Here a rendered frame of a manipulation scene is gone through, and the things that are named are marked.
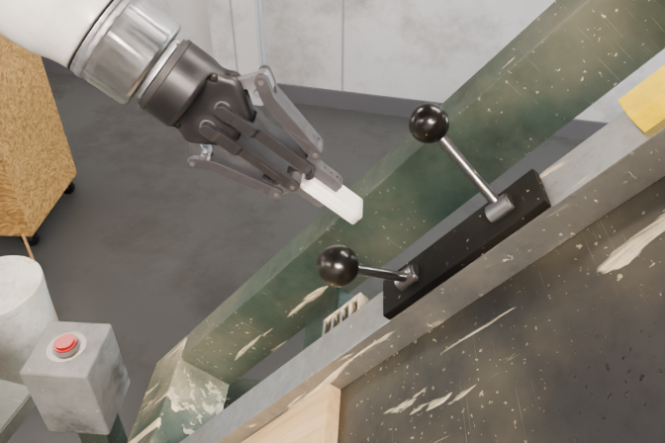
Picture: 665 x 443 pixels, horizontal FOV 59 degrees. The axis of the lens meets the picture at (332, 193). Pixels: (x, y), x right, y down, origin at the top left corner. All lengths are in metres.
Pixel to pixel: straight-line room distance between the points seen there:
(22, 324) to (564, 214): 1.92
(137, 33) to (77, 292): 2.22
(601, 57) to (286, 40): 3.07
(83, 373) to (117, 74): 0.70
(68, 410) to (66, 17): 0.85
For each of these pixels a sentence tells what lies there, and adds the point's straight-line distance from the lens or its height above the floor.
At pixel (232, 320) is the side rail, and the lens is 1.01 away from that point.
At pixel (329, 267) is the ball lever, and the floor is 1.42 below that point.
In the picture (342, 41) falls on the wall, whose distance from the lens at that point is 3.60.
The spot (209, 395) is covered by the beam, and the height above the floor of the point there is 0.86.
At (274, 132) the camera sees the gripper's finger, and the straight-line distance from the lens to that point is 0.55.
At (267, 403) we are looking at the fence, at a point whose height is 1.15.
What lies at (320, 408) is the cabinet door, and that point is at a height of 1.20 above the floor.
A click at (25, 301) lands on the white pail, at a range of 2.17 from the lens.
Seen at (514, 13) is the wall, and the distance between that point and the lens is 3.42.
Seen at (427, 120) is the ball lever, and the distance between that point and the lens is 0.53.
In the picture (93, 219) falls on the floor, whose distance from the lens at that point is 3.05.
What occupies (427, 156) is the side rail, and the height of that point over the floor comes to 1.36.
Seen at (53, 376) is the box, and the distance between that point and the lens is 1.15.
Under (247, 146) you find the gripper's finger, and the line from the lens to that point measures 0.56.
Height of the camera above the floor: 1.77
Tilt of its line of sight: 36 degrees down
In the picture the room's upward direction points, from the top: straight up
